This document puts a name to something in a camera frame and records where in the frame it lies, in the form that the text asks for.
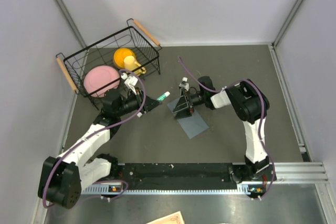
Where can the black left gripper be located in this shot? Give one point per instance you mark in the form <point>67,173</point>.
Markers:
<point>150,103</point>

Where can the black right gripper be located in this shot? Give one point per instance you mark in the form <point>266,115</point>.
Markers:
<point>182,107</point>

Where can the grey blue envelope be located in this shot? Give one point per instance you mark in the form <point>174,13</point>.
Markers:
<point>193,125</point>

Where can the green white glue stick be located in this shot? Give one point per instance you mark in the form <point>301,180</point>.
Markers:
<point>163,96</point>

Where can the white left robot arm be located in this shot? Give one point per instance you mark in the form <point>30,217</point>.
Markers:
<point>65,177</point>

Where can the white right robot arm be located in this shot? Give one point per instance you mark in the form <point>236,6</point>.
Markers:
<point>249,104</point>

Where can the pale yellow mug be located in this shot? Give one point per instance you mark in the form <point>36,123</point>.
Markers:
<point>131,63</point>

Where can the pink plate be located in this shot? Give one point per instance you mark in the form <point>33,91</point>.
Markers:
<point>100,79</point>

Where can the orange bowl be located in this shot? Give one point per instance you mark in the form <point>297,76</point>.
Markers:
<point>119,56</point>

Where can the brown patterned paper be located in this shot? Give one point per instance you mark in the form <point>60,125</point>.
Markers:
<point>174,218</point>

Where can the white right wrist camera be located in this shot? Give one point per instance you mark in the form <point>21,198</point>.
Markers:
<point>184,85</point>

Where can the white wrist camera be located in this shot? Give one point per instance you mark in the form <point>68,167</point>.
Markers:
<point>184,85</point>
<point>130,81</point>

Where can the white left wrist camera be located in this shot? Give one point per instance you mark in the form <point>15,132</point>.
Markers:
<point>130,81</point>

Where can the black wire dish basket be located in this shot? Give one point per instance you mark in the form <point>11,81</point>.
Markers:
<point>101,53</point>

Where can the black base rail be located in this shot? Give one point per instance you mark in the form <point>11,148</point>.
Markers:
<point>187,175</point>

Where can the grey slotted cable duct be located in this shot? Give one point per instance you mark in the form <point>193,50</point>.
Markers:
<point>117,188</point>

